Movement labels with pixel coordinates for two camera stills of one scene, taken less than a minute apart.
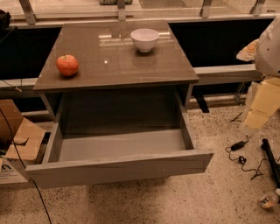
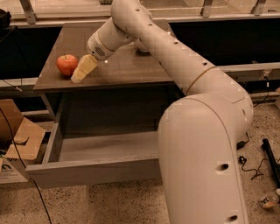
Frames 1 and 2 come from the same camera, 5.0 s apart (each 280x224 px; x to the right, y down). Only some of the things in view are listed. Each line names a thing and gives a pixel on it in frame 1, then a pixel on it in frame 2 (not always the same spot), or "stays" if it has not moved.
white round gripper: (269, 53) -> (97, 48)
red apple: (67, 65) stays
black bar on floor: (275, 169) stays
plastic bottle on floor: (270, 200) stays
